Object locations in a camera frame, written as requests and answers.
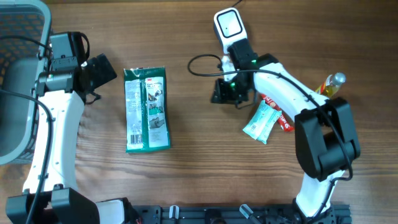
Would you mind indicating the light green plastic sachet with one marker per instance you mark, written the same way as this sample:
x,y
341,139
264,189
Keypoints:
x,y
261,124

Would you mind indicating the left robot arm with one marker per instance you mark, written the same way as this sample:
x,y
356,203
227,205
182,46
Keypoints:
x,y
50,193

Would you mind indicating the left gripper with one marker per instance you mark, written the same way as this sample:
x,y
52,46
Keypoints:
x,y
104,71

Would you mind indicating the white barcode scanner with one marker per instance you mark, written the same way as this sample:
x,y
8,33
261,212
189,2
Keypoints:
x,y
229,27

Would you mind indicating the red Nescafe coffee stick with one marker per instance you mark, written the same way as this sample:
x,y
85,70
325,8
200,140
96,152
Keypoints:
x,y
282,121

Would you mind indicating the grey plastic mesh basket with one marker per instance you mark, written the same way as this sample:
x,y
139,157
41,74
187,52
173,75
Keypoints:
x,y
25,52

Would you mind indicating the green 3M gloves package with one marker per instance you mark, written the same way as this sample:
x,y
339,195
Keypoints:
x,y
145,94

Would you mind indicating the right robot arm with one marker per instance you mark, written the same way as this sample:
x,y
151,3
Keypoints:
x,y
326,141

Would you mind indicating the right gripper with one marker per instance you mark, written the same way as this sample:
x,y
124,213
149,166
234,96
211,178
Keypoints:
x,y
222,96

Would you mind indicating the yellow oil bottle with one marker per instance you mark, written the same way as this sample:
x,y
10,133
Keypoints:
x,y
331,85

